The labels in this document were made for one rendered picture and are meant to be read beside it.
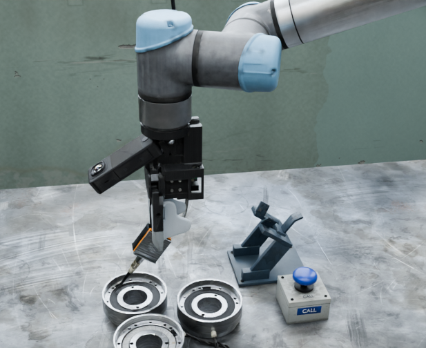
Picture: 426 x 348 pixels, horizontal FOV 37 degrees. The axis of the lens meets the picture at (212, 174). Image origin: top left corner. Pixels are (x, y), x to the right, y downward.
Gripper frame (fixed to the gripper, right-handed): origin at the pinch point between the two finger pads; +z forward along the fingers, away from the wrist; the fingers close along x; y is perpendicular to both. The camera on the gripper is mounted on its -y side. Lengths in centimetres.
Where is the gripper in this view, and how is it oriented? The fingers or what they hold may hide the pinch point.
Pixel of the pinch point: (154, 237)
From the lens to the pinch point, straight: 101.7
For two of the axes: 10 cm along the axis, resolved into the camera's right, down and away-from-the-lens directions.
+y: 9.8, -0.8, 1.7
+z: -0.2, 8.7, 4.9
